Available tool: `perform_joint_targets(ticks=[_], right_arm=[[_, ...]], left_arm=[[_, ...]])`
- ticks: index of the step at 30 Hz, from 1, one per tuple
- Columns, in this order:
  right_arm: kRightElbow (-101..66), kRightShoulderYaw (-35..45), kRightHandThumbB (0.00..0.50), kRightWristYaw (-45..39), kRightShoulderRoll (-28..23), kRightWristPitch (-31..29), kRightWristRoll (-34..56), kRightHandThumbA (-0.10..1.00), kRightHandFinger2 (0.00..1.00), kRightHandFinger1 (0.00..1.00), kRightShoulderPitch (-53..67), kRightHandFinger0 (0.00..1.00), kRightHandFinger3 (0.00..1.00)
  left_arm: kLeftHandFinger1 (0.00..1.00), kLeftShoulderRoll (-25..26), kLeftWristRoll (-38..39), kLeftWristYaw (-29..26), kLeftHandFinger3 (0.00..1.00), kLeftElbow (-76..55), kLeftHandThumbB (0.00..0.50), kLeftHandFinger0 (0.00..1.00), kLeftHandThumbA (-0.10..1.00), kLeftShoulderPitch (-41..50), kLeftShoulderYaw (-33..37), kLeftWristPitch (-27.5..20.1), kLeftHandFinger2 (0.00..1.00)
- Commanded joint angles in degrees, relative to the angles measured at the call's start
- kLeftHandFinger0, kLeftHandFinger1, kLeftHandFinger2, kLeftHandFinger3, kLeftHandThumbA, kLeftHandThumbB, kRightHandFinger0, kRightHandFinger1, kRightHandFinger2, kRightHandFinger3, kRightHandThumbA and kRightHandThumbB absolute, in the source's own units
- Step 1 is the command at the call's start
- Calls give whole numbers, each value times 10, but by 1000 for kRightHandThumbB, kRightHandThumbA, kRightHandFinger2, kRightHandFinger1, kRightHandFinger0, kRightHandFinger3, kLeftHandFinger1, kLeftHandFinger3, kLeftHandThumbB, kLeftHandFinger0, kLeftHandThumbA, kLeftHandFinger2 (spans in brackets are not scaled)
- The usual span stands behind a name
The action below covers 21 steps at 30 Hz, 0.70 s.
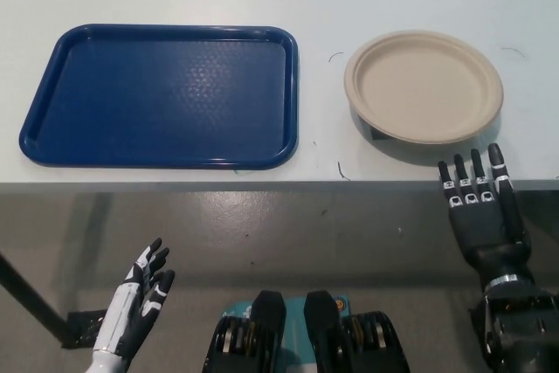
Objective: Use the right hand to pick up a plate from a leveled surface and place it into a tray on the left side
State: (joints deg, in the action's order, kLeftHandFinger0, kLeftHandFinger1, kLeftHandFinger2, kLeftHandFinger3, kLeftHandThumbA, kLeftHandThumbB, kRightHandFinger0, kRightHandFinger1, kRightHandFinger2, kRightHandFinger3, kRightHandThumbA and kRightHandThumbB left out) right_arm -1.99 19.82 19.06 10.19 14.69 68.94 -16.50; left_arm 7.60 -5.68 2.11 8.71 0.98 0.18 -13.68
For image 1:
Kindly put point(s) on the beige paper plate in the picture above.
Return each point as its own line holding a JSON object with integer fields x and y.
{"x": 419, "y": 84}

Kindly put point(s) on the black metal table leg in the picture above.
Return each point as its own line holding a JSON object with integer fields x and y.
{"x": 30, "y": 299}

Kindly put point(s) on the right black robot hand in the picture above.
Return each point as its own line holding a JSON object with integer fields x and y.
{"x": 480, "y": 224}

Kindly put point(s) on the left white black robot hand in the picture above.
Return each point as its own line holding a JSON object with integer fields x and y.
{"x": 126, "y": 307}

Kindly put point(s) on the black teal robot torso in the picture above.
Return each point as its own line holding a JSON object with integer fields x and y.
{"x": 271, "y": 316}

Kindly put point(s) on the blue plastic tray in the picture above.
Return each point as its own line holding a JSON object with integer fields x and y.
{"x": 153, "y": 98}

